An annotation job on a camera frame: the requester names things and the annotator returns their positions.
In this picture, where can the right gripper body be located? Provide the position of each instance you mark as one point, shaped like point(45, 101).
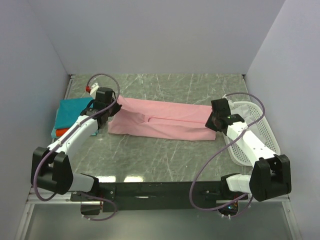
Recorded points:
point(211, 123)

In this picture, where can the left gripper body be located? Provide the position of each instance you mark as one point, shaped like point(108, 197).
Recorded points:
point(113, 111)

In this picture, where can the pink t-shirt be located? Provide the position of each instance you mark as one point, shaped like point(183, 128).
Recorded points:
point(164, 120)

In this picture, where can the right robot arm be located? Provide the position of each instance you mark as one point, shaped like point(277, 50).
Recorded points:
point(271, 174)

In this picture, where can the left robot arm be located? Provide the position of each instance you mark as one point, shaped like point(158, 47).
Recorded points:
point(51, 166)

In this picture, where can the white t-shirt in basket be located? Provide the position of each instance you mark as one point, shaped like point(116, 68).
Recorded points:
point(244, 112)

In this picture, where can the teal folded t-shirt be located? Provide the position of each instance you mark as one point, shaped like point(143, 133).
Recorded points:
point(68, 112)

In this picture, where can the white plastic basket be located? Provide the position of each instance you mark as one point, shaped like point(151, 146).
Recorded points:
point(257, 135)

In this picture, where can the orange folded t-shirt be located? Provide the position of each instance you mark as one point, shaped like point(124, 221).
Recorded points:
point(60, 132)

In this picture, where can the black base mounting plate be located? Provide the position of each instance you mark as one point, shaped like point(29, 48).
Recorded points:
point(131, 196)

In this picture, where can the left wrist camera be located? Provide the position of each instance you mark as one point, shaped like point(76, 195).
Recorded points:
point(92, 89)

